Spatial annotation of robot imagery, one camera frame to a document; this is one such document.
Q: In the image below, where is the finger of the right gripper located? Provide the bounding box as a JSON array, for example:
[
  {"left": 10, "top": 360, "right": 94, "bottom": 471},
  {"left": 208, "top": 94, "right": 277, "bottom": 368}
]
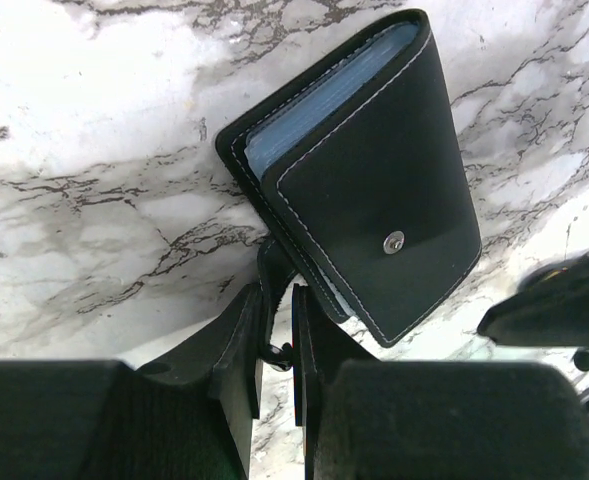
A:
[{"left": 477, "top": 254, "right": 589, "bottom": 347}]

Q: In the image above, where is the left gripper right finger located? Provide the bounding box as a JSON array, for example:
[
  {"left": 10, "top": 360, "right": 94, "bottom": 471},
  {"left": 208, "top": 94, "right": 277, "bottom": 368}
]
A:
[{"left": 292, "top": 286, "right": 589, "bottom": 479}]

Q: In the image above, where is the black leather card holder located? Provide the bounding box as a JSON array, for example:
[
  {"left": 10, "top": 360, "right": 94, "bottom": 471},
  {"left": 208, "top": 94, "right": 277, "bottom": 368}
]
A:
[{"left": 215, "top": 9, "right": 481, "bottom": 348}]

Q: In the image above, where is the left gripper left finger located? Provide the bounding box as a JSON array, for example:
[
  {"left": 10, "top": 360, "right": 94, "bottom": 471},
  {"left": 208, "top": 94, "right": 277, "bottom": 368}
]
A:
[{"left": 0, "top": 285, "right": 260, "bottom": 479}]

